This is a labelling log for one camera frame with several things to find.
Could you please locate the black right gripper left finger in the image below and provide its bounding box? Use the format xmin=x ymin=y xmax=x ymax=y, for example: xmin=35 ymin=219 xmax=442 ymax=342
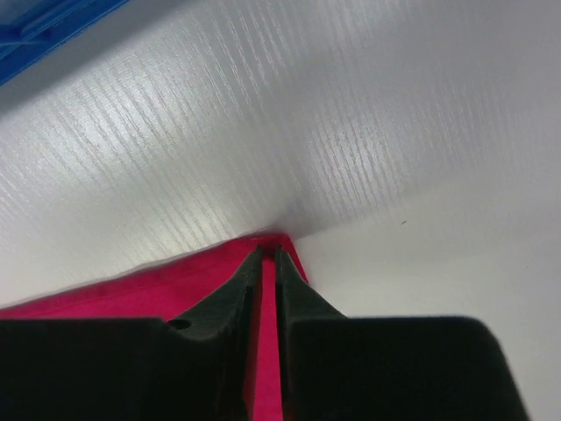
xmin=164 ymin=244 xmax=264 ymax=421

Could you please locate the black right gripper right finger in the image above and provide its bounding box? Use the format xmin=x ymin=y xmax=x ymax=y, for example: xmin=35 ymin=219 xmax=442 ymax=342
xmin=275 ymin=247 xmax=351 ymax=420

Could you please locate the crimson pink t-shirt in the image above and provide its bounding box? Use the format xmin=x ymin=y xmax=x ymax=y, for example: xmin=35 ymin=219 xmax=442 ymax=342
xmin=1 ymin=233 xmax=302 ymax=420

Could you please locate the blue plastic bin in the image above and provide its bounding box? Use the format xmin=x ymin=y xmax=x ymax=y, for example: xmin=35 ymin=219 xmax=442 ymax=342
xmin=1 ymin=0 xmax=126 ymax=84

